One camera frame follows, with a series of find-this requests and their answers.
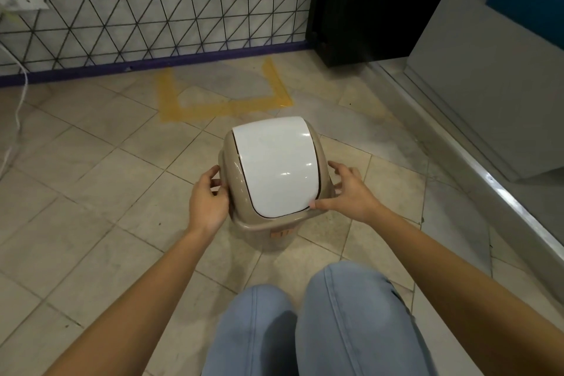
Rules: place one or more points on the person's right forearm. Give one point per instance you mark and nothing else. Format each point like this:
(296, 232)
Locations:
(462, 296)

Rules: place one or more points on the beige bin lid white flap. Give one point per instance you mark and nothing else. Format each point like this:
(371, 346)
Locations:
(273, 164)

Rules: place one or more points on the grey white cabinet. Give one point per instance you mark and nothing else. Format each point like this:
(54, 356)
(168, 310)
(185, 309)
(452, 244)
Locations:
(476, 80)

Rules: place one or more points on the beige trash bin body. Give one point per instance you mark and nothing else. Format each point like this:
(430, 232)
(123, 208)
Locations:
(264, 234)

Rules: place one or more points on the person's right thumb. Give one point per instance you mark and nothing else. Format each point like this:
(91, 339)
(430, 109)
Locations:
(325, 204)

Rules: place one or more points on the person's right hand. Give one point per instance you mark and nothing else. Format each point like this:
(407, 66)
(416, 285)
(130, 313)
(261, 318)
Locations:
(354, 199)

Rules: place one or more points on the person's left hand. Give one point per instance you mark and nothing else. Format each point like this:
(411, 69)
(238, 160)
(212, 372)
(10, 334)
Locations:
(207, 208)

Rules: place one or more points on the light blue jeans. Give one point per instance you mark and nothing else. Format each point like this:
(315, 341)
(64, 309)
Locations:
(343, 323)

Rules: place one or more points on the black cabinet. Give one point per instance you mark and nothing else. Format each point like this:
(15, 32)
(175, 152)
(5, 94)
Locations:
(379, 1)

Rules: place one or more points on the person's left forearm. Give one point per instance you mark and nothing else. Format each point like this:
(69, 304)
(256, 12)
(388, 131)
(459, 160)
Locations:
(145, 301)

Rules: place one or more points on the person's left thumb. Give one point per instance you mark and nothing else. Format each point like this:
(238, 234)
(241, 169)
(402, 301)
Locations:
(224, 203)

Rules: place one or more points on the metal floor rail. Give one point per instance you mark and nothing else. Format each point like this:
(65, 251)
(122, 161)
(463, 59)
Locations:
(484, 177)

